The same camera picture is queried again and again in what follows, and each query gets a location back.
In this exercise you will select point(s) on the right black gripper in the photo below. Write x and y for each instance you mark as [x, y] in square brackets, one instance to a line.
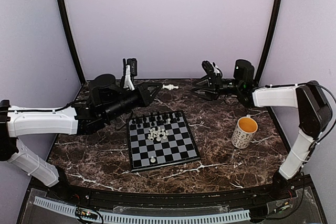
[212, 92]

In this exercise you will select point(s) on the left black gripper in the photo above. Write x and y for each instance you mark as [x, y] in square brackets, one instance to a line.
[147, 97]

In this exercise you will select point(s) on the black grey chessboard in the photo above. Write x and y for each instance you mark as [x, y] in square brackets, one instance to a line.
[178, 148]

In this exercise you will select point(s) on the white chess pawn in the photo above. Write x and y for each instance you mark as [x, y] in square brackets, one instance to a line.
[152, 159]

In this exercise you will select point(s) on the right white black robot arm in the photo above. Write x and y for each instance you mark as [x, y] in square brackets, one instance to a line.
[308, 99]

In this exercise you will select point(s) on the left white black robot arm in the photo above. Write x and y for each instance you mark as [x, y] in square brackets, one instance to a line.
[107, 101]

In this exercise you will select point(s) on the white chess piece pile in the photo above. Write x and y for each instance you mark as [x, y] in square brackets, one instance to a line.
[158, 134]

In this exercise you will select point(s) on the white patterned mug yellow inside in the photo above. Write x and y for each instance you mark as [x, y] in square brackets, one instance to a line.
[244, 132]

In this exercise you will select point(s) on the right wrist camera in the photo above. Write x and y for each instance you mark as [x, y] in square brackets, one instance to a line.
[211, 68]

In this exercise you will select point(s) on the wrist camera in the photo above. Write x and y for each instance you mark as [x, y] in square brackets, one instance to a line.
[130, 70]
[211, 68]

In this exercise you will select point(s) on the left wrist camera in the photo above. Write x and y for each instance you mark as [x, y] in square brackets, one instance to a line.
[130, 70]

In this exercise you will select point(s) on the right black frame post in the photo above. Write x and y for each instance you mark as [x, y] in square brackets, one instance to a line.
[268, 40]

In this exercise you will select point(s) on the black frame post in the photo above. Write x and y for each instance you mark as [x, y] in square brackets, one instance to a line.
[70, 40]
[268, 40]

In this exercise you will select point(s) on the black front rail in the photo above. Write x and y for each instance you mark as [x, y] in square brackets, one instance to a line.
[96, 198]

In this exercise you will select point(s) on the white slotted cable duct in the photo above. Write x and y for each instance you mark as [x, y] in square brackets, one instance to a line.
[86, 215]

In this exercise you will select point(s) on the left black frame post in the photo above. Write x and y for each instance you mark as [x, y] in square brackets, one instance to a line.
[70, 40]

